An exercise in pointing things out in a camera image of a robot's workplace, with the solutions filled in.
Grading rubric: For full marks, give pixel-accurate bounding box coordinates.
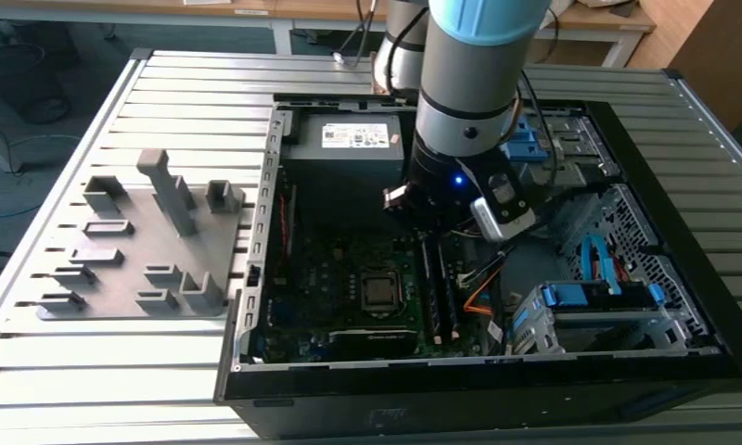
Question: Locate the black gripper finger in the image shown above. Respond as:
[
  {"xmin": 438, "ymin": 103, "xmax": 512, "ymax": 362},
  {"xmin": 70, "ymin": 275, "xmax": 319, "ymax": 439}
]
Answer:
[{"xmin": 381, "ymin": 184, "xmax": 438, "ymax": 240}]

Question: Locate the grey power supply unit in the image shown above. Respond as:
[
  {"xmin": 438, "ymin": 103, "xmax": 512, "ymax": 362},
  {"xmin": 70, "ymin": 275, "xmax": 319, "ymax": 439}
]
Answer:
[{"xmin": 281, "ymin": 112, "xmax": 410, "ymax": 212}]

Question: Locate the white power supply label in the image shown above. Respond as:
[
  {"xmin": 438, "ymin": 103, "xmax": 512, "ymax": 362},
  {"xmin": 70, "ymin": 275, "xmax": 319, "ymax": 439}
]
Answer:
[{"xmin": 319, "ymin": 122, "xmax": 393, "ymax": 149}]

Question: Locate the blue disk carrier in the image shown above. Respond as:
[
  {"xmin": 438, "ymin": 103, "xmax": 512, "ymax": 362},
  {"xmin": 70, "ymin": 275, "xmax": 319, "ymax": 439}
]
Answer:
[{"xmin": 504, "ymin": 113, "xmax": 550, "ymax": 163}]

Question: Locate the silver CPU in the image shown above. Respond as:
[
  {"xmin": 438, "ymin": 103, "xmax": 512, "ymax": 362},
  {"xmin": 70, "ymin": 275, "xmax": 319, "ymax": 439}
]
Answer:
[{"xmin": 363, "ymin": 276, "xmax": 397, "ymax": 305}]

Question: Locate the green motherboard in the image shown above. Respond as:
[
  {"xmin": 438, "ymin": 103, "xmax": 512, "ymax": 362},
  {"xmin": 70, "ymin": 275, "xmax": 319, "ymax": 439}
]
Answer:
[{"xmin": 263, "ymin": 231, "xmax": 494, "ymax": 363}]

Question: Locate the CPU socket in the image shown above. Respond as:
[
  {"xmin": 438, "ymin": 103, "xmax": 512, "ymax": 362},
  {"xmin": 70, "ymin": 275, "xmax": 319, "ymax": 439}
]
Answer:
[{"xmin": 358, "ymin": 267, "xmax": 405, "ymax": 315}]

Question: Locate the grey parts rack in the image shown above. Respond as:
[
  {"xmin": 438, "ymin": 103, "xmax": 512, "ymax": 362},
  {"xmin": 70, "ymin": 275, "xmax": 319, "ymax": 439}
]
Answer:
[{"xmin": 35, "ymin": 148, "xmax": 247, "ymax": 322}]

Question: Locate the black graphics card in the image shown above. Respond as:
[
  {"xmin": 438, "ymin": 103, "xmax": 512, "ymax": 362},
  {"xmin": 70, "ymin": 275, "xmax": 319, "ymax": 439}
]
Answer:
[{"xmin": 327, "ymin": 326, "xmax": 421, "ymax": 362}]

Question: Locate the hard disk in blue carrier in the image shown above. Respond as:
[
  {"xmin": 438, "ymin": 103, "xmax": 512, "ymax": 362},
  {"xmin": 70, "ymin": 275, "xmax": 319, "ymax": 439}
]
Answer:
[{"xmin": 541, "ymin": 280, "xmax": 667, "ymax": 312}]

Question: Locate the grey perforated drive cage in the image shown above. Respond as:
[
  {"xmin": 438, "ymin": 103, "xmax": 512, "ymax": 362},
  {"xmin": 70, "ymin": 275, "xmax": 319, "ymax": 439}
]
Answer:
[{"xmin": 508, "ymin": 280, "xmax": 692, "ymax": 357}]

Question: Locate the black PC case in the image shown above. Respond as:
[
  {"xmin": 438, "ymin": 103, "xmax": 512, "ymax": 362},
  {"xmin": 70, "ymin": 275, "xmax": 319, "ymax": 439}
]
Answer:
[{"xmin": 213, "ymin": 92, "xmax": 742, "ymax": 441}]

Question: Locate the wooden desk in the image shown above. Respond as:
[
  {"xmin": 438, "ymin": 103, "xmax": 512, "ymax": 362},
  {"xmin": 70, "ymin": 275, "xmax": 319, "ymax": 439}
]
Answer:
[{"xmin": 0, "ymin": 0, "xmax": 657, "ymax": 69}]

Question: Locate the wooden cabinet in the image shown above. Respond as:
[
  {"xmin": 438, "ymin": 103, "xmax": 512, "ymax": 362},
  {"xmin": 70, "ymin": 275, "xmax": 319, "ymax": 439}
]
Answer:
[{"xmin": 628, "ymin": 0, "xmax": 742, "ymax": 134}]

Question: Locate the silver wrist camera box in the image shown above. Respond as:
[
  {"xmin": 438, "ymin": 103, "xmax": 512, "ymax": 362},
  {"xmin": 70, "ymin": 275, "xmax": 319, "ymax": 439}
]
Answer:
[{"xmin": 468, "ymin": 172, "xmax": 538, "ymax": 243}]

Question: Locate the black cable bundle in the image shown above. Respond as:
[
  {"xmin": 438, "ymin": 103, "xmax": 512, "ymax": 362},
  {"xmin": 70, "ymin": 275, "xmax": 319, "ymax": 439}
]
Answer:
[{"xmin": 469, "ymin": 183, "xmax": 608, "ymax": 279}]

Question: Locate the thin red wire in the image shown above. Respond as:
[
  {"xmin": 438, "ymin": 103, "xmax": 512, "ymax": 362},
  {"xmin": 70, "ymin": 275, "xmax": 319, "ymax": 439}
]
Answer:
[{"xmin": 271, "ymin": 166, "xmax": 297, "ymax": 285}]

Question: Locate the black camera cable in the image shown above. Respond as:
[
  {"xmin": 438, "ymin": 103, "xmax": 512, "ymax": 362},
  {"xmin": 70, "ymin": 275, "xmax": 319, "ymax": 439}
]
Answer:
[{"xmin": 517, "ymin": 69, "xmax": 565, "ymax": 196}]

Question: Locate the orange wire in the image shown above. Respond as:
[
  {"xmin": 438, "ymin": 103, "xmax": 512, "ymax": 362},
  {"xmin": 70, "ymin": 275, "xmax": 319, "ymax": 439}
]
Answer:
[{"xmin": 462, "ymin": 276, "xmax": 504, "ymax": 317}]

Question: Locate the blue flat data cable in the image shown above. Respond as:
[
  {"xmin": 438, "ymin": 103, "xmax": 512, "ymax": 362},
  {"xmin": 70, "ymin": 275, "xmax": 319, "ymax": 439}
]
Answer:
[{"xmin": 580, "ymin": 234, "xmax": 625, "ymax": 297}]

